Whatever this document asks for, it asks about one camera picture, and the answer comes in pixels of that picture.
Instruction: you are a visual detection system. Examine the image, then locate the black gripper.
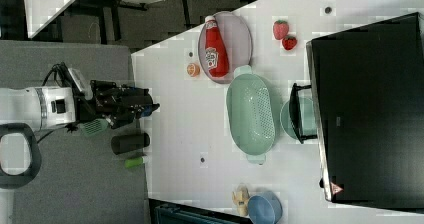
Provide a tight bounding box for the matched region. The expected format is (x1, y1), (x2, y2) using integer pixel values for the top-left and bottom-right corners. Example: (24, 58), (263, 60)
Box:
(76, 80), (160, 129)

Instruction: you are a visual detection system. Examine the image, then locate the mint green oval strainer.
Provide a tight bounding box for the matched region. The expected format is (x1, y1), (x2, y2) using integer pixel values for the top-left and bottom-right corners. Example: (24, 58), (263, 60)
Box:
(226, 65), (277, 165)

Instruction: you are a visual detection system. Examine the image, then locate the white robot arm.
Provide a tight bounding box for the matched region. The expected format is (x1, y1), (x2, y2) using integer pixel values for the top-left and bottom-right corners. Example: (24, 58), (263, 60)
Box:
(1, 80), (160, 132)

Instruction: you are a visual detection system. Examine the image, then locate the black cylinder cup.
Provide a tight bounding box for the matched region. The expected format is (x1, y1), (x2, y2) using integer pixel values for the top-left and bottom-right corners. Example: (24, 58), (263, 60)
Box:
(111, 133), (150, 155)

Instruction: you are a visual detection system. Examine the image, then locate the orange slice toy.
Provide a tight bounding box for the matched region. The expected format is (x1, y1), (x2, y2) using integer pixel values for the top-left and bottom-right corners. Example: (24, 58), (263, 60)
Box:
(186, 63), (200, 77)

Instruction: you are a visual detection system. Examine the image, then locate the green marker pen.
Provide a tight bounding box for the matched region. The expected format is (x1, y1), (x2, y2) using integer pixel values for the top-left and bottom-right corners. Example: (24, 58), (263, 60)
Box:
(125, 156), (149, 168)

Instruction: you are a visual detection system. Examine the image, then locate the red ketchup bottle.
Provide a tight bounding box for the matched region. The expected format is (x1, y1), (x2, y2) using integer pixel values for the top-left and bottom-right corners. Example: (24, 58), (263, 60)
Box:
(205, 16), (229, 78)

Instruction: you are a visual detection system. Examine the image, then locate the dark teal bin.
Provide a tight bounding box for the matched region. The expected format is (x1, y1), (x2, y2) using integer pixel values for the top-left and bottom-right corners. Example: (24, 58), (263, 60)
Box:
(149, 198), (253, 224)

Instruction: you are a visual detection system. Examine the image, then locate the grey oval plate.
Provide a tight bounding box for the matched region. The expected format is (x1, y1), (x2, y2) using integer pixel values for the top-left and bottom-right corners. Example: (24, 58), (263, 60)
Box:
(198, 11), (253, 84)

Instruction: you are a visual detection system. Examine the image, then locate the blue bowl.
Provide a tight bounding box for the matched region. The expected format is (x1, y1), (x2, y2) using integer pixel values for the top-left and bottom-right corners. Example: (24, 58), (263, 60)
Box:
(248, 191), (283, 224)

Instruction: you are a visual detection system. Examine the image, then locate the pink strawberry toy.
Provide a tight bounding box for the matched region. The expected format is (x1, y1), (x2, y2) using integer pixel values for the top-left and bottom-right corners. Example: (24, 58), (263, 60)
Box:
(273, 20), (289, 40)

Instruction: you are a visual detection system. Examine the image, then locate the red strawberry toy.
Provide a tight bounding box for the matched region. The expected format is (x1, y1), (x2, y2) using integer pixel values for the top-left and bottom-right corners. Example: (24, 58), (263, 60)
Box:
(282, 36), (297, 51)

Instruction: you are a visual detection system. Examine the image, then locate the mint green cup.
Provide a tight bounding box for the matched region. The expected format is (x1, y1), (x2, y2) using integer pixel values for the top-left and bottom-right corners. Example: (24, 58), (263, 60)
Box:
(280, 97), (317, 139)

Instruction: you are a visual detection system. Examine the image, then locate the black white stand base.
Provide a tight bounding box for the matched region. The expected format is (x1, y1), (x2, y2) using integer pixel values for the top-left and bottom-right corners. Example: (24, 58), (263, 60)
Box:
(0, 123), (42, 189)

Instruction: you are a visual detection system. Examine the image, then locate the black toaster oven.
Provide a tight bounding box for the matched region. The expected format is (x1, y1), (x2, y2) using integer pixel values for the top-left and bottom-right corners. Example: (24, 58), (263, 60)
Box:
(306, 13), (424, 213)

